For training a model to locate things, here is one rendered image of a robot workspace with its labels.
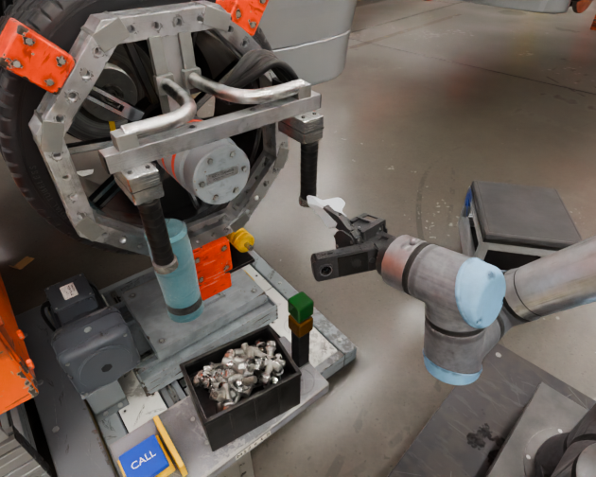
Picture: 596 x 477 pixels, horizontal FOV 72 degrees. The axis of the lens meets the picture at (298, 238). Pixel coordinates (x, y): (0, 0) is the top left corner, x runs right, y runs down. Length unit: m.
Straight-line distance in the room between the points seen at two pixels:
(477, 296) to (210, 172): 0.52
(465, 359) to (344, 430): 0.78
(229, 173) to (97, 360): 0.62
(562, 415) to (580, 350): 0.75
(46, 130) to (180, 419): 0.60
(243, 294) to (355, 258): 0.79
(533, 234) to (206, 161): 1.26
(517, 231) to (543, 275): 1.00
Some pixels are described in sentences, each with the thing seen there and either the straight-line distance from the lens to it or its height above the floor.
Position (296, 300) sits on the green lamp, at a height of 0.66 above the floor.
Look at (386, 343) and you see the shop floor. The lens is 1.61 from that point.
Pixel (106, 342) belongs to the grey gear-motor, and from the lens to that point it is 1.20.
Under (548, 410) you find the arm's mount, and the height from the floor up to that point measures 0.39.
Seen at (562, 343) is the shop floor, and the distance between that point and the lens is 1.86.
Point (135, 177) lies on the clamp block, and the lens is 0.67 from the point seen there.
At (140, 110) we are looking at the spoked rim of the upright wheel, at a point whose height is 0.92.
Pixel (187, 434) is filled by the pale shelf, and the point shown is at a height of 0.45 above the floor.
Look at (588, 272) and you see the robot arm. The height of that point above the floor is 0.88.
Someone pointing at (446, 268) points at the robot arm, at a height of 0.87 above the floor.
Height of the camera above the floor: 1.27
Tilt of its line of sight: 39 degrees down
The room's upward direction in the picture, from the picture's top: straight up
